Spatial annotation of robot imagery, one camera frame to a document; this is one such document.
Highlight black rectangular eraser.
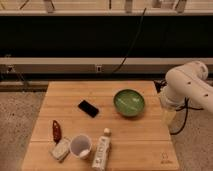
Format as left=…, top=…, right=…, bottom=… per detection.
left=78, top=100, right=99, bottom=118

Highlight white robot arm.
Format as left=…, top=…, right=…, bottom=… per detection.
left=159, top=61, right=213, bottom=125

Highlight green bowl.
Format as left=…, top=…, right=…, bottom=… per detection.
left=113, top=89, right=145, bottom=117

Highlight white squeeze bottle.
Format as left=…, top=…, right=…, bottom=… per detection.
left=92, top=128, right=111, bottom=171

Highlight white clear plastic cup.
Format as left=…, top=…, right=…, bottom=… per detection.
left=70, top=134, right=92, bottom=159

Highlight red chili pepper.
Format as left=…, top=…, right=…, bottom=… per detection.
left=52, top=120, right=61, bottom=143

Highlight small white packaged box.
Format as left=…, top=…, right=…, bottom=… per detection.
left=50, top=137, right=70, bottom=162

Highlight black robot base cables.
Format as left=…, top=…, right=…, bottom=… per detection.
left=153, top=79, right=205, bottom=136

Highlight black hanging cable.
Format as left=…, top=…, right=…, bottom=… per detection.
left=111, top=7, right=148, bottom=74

